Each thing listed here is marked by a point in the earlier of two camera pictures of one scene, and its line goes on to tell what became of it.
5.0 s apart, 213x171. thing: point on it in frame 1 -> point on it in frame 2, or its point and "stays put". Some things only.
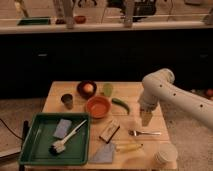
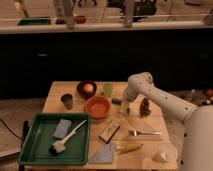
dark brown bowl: [86, 89] stays put
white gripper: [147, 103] -> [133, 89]
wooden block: [110, 131] stays put
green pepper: [120, 102] stays put
